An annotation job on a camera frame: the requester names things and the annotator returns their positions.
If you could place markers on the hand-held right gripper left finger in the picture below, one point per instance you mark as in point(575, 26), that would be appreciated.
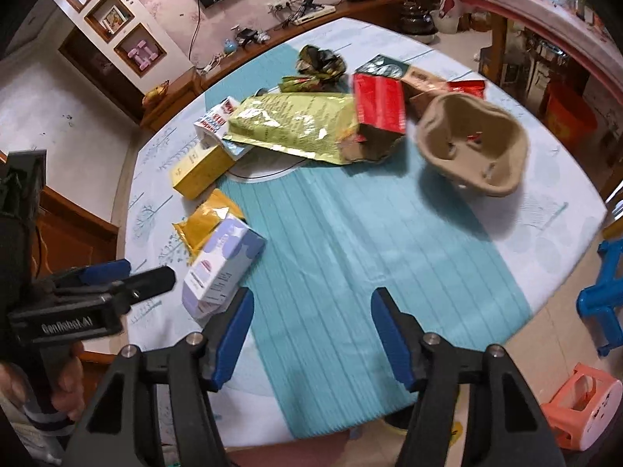
point(233, 335)

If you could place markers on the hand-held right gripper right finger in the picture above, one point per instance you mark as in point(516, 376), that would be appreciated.
point(389, 335)

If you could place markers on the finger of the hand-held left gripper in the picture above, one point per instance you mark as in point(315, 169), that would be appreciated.
point(146, 283)
point(104, 270)

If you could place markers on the lavender white box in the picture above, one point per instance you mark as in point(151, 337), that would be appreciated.
point(219, 272)

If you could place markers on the large yellow-green snack bag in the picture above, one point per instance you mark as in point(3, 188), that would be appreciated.
point(292, 124)

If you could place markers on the green white wrapper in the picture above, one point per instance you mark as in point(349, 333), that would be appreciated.
point(304, 83)

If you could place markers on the black gold paper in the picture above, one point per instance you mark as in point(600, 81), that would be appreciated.
point(319, 61)

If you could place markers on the person's left forearm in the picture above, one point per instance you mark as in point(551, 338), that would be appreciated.
point(29, 428)

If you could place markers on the person's left hand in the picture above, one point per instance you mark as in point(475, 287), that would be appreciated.
point(70, 379)

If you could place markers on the wooden door with wavy panel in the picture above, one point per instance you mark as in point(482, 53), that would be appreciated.
point(73, 233)

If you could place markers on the yellow foil pouch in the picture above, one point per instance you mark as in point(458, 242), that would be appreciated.
point(204, 226)

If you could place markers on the leaf printed teal tablecloth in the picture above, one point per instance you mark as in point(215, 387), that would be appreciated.
point(340, 253)

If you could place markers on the yellow cardboard box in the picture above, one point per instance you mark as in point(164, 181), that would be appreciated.
point(199, 172)

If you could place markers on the red white carton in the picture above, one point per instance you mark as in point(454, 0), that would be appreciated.
point(211, 124)

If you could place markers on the small wooden side cabinet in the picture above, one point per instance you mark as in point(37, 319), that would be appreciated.
point(170, 102)

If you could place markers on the yellow fruit bowl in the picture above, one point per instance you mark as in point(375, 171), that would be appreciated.
point(155, 95)

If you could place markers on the dark wooden door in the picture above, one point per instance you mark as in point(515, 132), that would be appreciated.
point(97, 73)

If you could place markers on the pink plastic stool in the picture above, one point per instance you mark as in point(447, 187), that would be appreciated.
point(584, 408)

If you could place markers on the brown pulp cup carrier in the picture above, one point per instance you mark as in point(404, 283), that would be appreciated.
point(506, 155)

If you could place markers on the pink dumbbell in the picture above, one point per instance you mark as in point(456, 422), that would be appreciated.
point(150, 58)
point(135, 51)

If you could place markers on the blue plastic stool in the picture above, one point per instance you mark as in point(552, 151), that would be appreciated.
point(603, 296)

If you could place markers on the red and brown paper bag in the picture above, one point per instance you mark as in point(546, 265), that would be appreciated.
point(379, 102)

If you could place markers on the framed picture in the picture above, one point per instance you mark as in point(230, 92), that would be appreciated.
point(114, 19)

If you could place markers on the small teal jar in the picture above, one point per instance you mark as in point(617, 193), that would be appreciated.
point(229, 46)

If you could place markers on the brown cardboard box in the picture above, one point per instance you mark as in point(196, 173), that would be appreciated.
point(423, 82)

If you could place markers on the small red packet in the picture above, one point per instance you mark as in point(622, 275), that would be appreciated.
point(467, 90)

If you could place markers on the black gadget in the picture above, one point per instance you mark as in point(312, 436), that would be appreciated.
point(248, 35)

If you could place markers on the dark green printed packet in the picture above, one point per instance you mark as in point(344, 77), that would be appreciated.
point(384, 65)

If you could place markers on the orange plastic bucket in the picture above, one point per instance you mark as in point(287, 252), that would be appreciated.
point(569, 116)

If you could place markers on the dark pressure cooker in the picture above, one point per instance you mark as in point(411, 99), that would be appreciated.
point(416, 22)

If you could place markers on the white set-top box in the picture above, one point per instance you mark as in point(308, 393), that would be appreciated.
point(314, 13)

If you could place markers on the white bucket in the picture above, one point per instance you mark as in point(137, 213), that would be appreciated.
point(447, 22)

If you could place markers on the long wooden television cabinet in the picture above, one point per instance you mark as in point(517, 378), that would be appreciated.
point(370, 7)

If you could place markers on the pink cloth covered counter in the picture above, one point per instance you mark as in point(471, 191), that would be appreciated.
point(511, 0)

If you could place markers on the white wall niche shelf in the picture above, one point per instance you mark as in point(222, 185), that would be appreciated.
point(80, 12)

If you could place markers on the white wall power strip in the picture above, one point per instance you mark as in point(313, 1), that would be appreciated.
point(284, 4)

